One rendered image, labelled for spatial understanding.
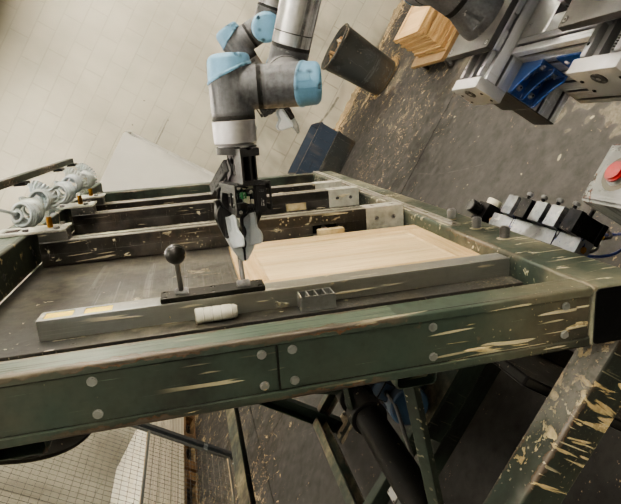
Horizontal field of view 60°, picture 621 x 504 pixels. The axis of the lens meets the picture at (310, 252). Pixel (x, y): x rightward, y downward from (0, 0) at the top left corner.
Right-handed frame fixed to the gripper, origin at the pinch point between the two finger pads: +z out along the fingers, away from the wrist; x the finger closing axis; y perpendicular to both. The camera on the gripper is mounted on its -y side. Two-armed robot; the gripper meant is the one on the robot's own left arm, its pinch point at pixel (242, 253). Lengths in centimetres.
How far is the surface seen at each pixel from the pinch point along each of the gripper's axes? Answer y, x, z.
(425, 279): 12.1, 35.3, 10.4
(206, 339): 17.7, -15.3, 7.2
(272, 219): -51, 34, 5
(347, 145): -373, 301, 11
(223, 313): 0.9, -5.5, 10.4
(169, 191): -183, 46, 9
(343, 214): -43, 55, 6
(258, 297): 0.1, 2.4, 9.4
